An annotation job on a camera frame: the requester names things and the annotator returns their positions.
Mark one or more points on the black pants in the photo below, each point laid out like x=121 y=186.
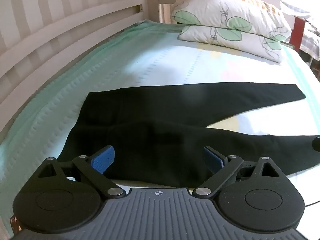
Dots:
x=160 y=120

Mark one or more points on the white wooden bed rail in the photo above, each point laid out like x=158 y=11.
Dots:
x=50 y=32

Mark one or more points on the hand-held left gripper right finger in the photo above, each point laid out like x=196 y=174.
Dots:
x=212 y=158

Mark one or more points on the flat leaf-print white pillow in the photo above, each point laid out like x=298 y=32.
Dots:
x=240 y=42

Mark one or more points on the red post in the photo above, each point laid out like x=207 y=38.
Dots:
x=298 y=33

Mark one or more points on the large leaf-print white pillow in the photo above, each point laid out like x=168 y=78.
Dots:
x=215 y=11

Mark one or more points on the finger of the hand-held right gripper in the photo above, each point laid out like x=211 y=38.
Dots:
x=317 y=143

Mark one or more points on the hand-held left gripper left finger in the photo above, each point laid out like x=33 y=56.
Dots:
x=105 y=158

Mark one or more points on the red chair with plaid cloth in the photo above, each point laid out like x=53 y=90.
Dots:
x=312 y=27

